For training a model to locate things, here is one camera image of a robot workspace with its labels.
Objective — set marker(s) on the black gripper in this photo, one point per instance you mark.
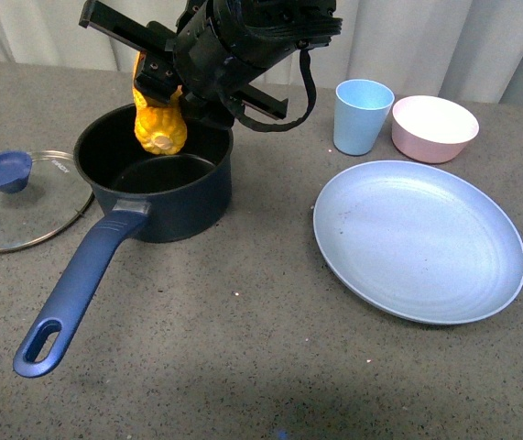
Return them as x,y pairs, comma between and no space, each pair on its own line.
217,50

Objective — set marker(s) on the yellow corn cob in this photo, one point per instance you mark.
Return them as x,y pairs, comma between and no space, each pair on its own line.
159,128

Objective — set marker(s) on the glass pot lid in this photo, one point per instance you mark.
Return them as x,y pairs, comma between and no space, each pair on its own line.
41,194

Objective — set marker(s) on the dark blue saucepan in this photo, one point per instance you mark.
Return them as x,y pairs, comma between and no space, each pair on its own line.
151,198

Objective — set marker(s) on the light blue cup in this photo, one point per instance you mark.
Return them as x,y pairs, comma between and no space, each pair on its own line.
361,108

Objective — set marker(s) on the pink bowl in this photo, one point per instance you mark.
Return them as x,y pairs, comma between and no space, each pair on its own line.
431,129

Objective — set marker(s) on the light blue plate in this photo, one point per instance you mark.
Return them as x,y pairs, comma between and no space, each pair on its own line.
419,243

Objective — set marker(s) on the grey curtain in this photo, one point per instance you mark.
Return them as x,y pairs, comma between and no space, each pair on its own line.
458,50

